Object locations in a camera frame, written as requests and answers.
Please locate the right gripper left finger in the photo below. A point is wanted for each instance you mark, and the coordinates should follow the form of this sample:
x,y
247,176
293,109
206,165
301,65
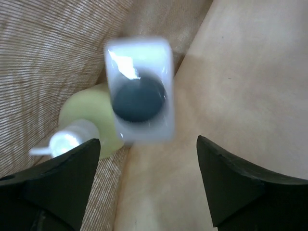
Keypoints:
x,y
51,196

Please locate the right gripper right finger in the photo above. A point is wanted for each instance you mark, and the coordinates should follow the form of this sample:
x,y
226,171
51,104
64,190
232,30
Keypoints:
x,y
243,196

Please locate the green lotion pump bottle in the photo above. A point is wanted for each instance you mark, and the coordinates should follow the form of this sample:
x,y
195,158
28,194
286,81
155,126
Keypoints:
x,y
84,116

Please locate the brown canvas tote bag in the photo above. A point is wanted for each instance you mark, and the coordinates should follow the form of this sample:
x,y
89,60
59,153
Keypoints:
x,y
241,81

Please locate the white bottle black cap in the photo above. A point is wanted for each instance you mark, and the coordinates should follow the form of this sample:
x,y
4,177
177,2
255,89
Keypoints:
x,y
140,73

